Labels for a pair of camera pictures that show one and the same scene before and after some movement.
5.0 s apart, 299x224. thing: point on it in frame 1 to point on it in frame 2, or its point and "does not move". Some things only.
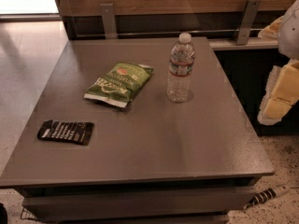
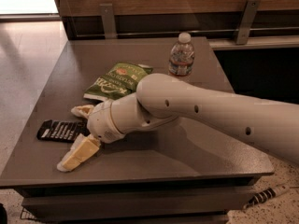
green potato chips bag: [119, 83] does not move
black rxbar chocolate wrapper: [78, 133] does not move
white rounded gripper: [290, 32] to [100, 121]
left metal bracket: [108, 21] does not move
